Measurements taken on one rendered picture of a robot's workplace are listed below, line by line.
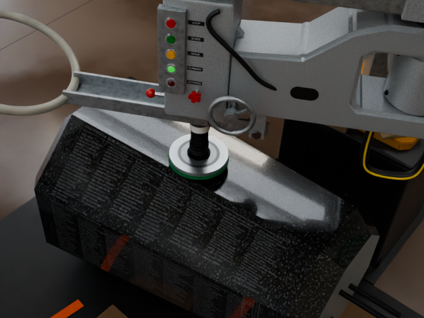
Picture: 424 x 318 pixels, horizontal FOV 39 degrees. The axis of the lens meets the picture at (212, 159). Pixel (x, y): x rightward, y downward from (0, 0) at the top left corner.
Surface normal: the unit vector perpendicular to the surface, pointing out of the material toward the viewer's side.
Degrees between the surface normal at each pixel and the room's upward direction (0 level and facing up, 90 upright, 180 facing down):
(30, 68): 0
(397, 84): 90
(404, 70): 90
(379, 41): 90
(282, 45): 4
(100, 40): 0
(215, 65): 90
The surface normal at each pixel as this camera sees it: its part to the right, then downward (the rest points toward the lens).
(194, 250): -0.37, -0.12
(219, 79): -0.18, 0.68
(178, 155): 0.04, -0.72
